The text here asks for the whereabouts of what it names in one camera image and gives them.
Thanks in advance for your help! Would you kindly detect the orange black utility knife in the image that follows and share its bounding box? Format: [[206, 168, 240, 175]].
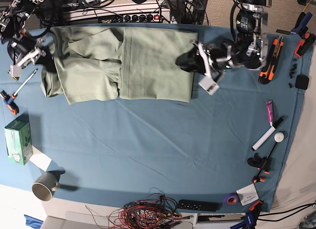
[[258, 36, 284, 85]]

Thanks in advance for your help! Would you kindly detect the green tea box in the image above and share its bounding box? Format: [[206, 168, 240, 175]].
[[4, 115, 33, 165]]

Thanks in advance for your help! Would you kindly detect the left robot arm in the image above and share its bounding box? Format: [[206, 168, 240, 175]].
[[175, 0, 272, 82]]

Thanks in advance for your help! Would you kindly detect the black power strip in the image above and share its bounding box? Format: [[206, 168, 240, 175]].
[[111, 14, 161, 23]]

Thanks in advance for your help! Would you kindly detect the orange black spring clamp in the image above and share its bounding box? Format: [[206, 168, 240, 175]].
[[294, 32, 316, 58]]

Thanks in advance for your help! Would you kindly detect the blue table cloth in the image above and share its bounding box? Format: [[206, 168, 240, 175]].
[[0, 23, 315, 213]]

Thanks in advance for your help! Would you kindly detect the white paper sheet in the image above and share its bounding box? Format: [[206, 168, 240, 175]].
[[29, 146, 52, 172]]

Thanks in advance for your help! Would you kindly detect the pale green T-shirt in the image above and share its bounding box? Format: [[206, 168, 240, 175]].
[[41, 26, 198, 104]]

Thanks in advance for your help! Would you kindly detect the black computer mouse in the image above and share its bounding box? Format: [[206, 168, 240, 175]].
[[7, 41, 26, 65]]

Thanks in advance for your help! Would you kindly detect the black square pad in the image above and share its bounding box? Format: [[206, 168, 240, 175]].
[[295, 75, 309, 90]]

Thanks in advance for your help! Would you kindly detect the black orange bar clamp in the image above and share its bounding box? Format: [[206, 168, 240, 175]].
[[247, 142, 278, 183]]

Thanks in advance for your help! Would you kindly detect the blue orange screwdriver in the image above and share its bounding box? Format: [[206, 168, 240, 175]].
[[0, 90, 19, 115]]

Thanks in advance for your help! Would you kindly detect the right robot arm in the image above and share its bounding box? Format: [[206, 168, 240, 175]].
[[0, 0, 57, 77]]

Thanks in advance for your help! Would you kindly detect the white black marker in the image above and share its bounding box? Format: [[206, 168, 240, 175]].
[[251, 116, 284, 151]]

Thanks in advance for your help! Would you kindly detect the white paper card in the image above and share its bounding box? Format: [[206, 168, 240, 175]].
[[236, 184, 259, 206]]

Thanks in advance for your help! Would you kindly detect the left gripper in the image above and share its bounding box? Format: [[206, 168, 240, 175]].
[[175, 39, 225, 82]]

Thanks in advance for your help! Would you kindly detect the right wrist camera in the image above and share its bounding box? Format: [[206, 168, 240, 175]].
[[9, 65, 22, 78]]

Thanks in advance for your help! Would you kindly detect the purple tape roll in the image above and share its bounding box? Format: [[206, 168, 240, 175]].
[[223, 192, 239, 205]]

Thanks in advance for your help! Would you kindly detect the blue black bar clamp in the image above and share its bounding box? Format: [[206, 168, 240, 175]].
[[230, 200, 263, 229]]

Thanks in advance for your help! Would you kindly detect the grey ceramic mug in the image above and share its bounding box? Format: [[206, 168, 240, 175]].
[[32, 172, 60, 202]]

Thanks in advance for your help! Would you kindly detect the purple glue tube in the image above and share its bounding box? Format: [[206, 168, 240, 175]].
[[266, 100, 274, 126]]

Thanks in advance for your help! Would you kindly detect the red black wire bundle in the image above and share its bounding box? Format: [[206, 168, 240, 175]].
[[85, 188, 194, 229]]

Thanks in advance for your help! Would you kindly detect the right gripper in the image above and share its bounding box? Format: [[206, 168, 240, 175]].
[[15, 47, 57, 73]]

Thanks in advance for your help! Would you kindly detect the white ballpoint pen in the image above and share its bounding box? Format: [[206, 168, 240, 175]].
[[12, 68, 38, 97]]

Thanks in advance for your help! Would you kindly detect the black remote control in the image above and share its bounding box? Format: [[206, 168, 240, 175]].
[[177, 199, 220, 212]]

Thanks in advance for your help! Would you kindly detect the white round cap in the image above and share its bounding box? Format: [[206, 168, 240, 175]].
[[274, 132, 284, 143]]

